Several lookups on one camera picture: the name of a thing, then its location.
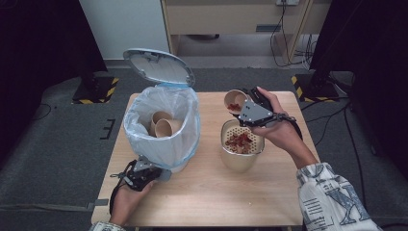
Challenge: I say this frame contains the brown paper cup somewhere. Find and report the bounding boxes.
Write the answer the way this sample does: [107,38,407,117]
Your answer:
[223,89,249,116]
[154,117,184,139]
[149,110,174,138]

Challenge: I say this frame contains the clear plastic bin liner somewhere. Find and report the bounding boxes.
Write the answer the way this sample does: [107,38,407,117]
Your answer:
[123,85,202,171]

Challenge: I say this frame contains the black power cable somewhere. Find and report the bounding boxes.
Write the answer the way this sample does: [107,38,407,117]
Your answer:
[268,0,311,68]

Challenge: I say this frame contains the red-brown food scraps in strainer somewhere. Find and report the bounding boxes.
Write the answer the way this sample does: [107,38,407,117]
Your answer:
[224,132,254,155]

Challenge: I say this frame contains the light wooden desk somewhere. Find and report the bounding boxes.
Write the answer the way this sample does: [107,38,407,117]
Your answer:
[160,0,333,66]

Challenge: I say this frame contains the black stand with striped base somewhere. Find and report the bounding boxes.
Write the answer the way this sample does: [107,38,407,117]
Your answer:
[291,68,342,103]
[71,64,120,105]

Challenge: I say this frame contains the white cabinet panel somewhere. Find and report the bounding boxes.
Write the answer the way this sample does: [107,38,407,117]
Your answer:
[79,0,171,61]

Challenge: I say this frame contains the black left wrist strap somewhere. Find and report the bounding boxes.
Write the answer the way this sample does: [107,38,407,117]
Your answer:
[109,159,138,216]

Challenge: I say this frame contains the thin black floor cable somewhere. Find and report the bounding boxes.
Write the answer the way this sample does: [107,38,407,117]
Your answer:
[31,102,53,122]

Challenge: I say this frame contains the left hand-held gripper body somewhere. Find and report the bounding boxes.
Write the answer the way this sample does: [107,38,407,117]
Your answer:
[110,156,158,193]

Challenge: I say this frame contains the black wrist strap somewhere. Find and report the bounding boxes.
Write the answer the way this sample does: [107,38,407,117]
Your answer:
[109,159,138,216]
[278,114,304,141]

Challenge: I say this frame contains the printed white left sleeve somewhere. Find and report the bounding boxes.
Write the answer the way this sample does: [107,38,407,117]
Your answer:
[88,220,127,231]

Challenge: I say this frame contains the black curtain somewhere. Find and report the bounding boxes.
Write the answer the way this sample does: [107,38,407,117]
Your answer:
[309,0,408,181]
[0,0,109,165]

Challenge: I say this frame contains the white cable bundle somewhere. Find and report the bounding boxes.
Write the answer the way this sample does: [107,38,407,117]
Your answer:
[293,34,319,70]

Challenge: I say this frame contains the black right wrist strap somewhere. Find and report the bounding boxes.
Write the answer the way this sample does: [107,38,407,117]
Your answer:
[278,114,304,141]

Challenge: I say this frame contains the white and blue pedal bin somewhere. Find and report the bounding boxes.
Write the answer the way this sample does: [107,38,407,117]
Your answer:
[122,47,202,183]

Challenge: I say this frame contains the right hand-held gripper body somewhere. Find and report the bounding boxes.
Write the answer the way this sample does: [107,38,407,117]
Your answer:
[238,95,292,128]

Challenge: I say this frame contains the beige container with strainer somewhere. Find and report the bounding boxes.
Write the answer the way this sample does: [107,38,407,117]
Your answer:
[219,118,266,173]

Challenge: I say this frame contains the printed white right sleeve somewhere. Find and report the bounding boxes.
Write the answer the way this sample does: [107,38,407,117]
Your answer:
[296,162,383,231]

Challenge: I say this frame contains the person's left hand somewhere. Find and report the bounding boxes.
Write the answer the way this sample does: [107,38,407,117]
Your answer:
[110,181,155,225]

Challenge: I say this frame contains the red food scraps in cup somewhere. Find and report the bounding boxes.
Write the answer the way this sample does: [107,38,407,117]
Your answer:
[226,102,242,114]

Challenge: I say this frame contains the person's right hand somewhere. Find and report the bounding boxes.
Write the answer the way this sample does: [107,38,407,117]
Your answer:
[253,87,309,158]

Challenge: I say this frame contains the printed white sleeve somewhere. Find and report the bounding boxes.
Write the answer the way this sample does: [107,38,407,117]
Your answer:
[296,162,383,231]
[88,220,127,231]

